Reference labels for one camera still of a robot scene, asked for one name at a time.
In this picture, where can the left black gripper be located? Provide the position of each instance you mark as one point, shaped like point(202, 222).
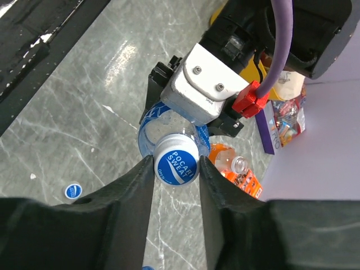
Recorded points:
point(233, 39)

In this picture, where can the blue pocari bottle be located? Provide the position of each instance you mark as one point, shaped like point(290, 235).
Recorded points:
point(160, 121)
point(147, 268)

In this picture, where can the blue bottle cap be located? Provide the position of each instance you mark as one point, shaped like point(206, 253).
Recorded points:
point(73, 191)
point(176, 160)

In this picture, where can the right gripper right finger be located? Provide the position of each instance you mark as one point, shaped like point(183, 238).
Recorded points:
point(241, 232)

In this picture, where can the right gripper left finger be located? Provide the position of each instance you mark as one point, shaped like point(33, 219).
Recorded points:
point(106, 229)

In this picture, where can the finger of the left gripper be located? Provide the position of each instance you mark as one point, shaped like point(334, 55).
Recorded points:
point(157, 80)

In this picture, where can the colourful snack bag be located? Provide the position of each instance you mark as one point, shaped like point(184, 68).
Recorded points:
point(289, 117)

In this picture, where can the blue bottle cap front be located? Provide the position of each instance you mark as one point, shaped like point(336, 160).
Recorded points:
point(176, 160)

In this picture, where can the orange drink bottle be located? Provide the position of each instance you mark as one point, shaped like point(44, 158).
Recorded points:
point(231, 165)

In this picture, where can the purple white box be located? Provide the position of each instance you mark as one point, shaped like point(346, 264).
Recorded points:
point(268, 131)

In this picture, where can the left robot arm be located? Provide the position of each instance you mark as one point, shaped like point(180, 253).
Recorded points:
point(301, 36)

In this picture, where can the blue bottle cap middle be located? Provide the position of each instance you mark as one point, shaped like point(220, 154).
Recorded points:
point(73, 191)

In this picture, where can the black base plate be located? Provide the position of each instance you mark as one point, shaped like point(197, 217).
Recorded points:
point(36, 35)

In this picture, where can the orange snack box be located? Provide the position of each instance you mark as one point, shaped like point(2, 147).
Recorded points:
point(247, 182)

